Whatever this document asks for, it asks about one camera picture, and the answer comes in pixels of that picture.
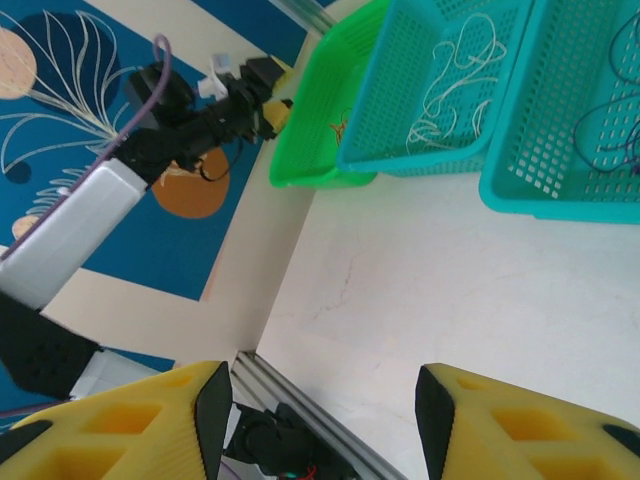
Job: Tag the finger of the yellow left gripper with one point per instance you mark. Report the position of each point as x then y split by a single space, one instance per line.
277 120
284 74

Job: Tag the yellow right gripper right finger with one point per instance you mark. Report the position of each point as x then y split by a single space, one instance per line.
525 430

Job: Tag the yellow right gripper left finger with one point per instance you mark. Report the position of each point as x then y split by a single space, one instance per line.
125 430

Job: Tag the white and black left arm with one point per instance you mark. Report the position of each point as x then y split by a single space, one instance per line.
65 235

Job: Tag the green plastic basket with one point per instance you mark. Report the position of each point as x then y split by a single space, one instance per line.
310 125

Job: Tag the teal basket with fine holes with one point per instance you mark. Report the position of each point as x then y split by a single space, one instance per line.
400 75

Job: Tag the black mounting plate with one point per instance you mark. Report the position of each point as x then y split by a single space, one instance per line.
280 440

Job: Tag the teal basket with large holes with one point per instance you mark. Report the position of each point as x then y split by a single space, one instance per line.
550 150

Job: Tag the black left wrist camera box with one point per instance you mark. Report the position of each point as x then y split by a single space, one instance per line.
257 71

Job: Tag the aluminium frame post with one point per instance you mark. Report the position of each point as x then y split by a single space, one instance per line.
310 12

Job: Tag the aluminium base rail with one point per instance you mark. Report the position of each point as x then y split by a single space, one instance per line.
310 400

